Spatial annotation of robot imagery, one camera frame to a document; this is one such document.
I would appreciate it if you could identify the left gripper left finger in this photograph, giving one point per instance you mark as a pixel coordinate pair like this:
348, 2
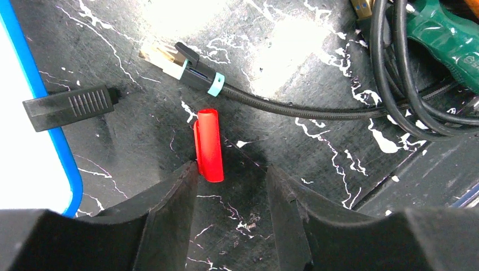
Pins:
150, 231

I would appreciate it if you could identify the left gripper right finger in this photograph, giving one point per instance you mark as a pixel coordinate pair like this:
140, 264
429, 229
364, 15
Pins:
313, 233

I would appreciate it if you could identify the red marker cap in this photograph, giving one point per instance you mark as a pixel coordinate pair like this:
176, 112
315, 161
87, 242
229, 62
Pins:
208, 145

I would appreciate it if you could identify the whiteboard metal stand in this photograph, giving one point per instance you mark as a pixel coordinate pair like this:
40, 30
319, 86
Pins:
69, 107

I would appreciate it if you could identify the green handled screwdriver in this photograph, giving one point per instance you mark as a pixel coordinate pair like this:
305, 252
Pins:
450, 39

